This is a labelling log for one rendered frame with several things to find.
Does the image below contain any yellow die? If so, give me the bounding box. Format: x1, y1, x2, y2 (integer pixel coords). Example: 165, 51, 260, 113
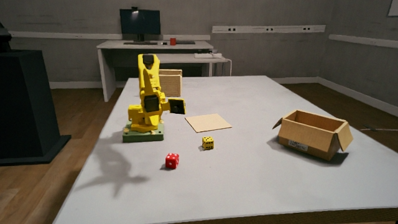
202, 136, 214, 149

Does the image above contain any red die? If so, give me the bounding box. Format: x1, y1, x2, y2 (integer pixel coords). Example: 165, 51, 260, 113
165, 153, 179, 169

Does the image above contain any tan flat mat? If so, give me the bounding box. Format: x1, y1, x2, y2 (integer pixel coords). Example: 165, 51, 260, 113
185, 114, 232, 133

